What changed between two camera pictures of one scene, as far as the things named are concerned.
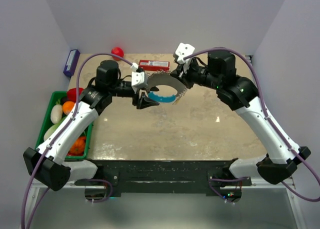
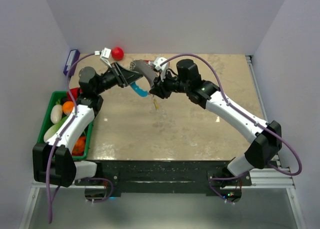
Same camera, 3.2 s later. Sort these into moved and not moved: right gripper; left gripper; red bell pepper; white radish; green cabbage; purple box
Moved: right gripper; left gripper
Not moved: red bell pepper; purple box; white radish; green cabbage
